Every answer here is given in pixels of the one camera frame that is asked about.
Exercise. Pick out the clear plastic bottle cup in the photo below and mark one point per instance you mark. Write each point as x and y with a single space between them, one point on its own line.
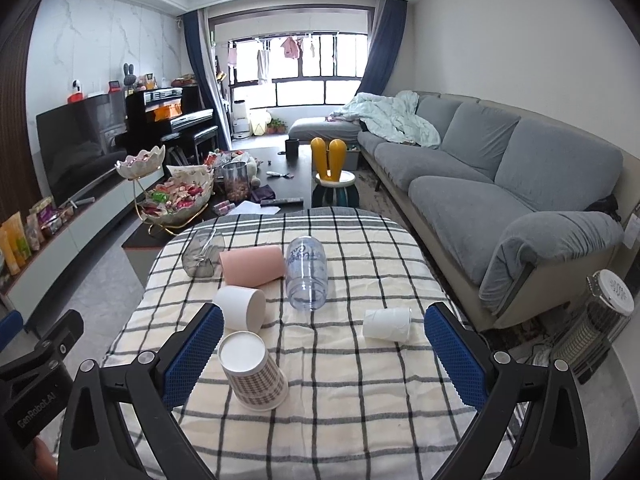
306 280

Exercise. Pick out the blue curtain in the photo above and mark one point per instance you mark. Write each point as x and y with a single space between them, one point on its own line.
389 22
201 57

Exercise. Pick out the two-tier snack tray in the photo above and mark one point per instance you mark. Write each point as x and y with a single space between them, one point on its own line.
170 205

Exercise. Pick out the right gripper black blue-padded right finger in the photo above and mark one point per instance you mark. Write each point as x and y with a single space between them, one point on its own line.
553 440

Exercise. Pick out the pink cup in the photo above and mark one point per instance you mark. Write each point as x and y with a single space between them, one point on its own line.
252 266

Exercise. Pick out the yellow rabbit-ear stool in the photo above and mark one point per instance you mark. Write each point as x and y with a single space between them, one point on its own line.
335 186

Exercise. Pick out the black remote control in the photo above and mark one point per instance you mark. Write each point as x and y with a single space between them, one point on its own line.
282 202

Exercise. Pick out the blue curtain right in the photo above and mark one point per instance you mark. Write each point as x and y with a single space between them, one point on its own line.
389 22

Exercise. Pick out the light green blanket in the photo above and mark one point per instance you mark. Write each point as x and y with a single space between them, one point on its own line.
392 118

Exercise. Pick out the clear nut jar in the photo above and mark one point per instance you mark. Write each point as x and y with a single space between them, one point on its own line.
236 181

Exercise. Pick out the plaid tablecloth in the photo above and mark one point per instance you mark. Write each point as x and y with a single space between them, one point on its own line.
357 407

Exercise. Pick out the white textured cup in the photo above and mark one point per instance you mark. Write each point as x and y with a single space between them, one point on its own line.
387 324

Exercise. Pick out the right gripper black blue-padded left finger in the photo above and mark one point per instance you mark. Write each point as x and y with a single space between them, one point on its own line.
95 441

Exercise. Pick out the clear glass cup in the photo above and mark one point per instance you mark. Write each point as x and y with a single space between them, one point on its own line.
201 257

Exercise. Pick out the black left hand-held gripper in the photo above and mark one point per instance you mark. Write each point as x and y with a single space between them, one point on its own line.
35 388

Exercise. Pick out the white beige-lined cup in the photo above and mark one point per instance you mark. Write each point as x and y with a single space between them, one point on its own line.
243 308

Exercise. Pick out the black television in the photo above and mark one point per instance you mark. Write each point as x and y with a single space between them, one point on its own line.
79 142

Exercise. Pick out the piano bench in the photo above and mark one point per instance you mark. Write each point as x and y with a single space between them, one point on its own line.
189 147

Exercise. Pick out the dark coffee table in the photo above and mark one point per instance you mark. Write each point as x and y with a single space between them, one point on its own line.
289 178

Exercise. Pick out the snack bags on cabinet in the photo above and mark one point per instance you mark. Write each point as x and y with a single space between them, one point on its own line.
22 237

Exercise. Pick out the checkered paper cup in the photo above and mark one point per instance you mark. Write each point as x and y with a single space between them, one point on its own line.
255 379

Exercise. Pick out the white tv cabinet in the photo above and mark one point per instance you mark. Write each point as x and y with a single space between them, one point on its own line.
25 293

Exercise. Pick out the grey sectional sofa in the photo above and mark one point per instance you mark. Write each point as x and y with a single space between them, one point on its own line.
515 209

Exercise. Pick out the white electric heater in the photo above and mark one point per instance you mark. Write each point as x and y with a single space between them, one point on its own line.
603 311

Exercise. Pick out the blue curtain left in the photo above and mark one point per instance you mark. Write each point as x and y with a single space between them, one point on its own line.
201 57

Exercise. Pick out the black mug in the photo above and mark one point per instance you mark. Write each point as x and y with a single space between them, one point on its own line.
291 149

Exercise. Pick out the black upright piano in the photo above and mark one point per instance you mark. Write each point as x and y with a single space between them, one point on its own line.
152 114

